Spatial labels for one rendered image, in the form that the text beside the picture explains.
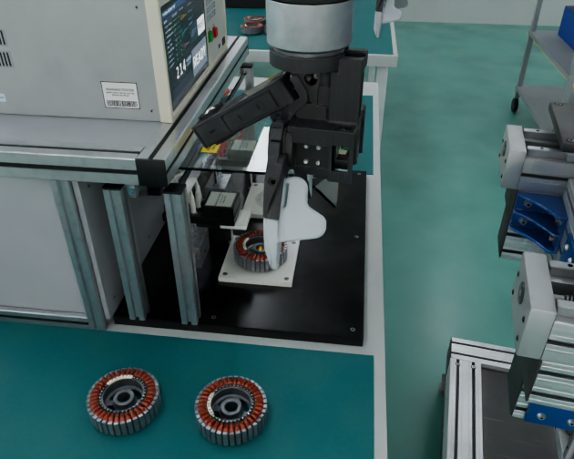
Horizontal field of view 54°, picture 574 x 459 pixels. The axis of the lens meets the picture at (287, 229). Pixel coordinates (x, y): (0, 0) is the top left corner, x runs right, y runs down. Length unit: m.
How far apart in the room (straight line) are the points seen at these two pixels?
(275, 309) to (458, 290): 1.43
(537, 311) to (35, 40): 0.85
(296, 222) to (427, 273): 1.96
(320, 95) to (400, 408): 1.52
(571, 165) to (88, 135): 0.92
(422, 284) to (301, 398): 1.51
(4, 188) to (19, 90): 0.17
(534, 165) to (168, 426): 0.86
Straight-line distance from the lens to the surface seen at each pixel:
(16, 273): 1.13
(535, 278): 0.87
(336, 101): 0.51
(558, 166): 1.26
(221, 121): 0.55
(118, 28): 0.96
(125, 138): 0.94
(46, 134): 1.00
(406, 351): 2.11
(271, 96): 0.52
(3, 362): 1.13
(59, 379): 1.06
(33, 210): 1.02
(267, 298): 1.10
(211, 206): 1.10
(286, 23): 0.48
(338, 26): 0.49
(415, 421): 1.91
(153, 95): 0.97
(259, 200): 1.38
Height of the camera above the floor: 1.50
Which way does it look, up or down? 34 degrees down
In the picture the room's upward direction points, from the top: straight up
